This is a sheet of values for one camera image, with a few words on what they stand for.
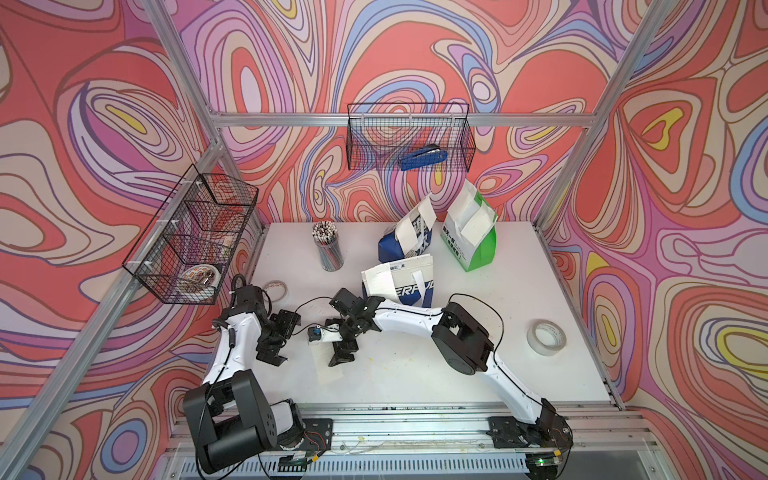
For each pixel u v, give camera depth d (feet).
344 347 2.61
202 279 2.35
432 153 2.90
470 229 3.14
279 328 2.47
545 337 2.91
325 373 2.76
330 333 2.53
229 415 1.43
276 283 3.32
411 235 3.06
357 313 2.45
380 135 3.15
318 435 2.40
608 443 2.42
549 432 2.06
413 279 2.58
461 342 1.89
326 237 3.06
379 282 2.57
